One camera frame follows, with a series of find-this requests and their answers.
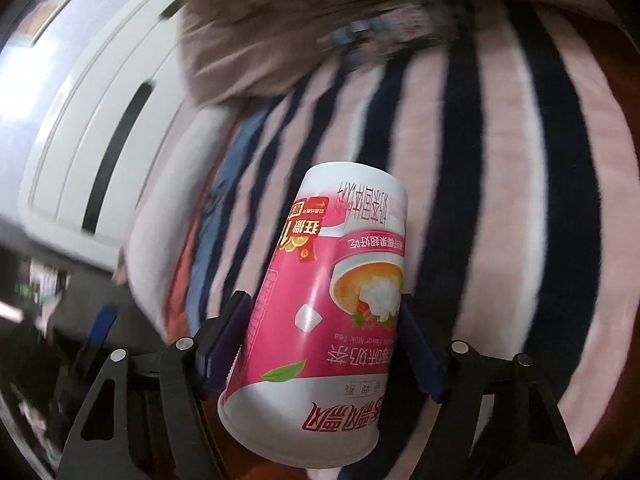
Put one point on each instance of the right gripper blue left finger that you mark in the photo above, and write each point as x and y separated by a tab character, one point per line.
219	341

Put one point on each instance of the striped plush blanket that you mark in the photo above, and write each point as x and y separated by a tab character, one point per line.
518	145

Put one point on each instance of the pink white paper cup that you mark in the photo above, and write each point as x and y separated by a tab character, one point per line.
308	385

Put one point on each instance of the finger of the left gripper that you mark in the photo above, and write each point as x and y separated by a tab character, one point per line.
101	326

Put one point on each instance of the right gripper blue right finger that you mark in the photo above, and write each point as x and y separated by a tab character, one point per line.
424	342

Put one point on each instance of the white pillow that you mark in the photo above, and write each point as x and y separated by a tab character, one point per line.
157	233

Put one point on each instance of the white bed headboard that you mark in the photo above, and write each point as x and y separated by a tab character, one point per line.
89	92

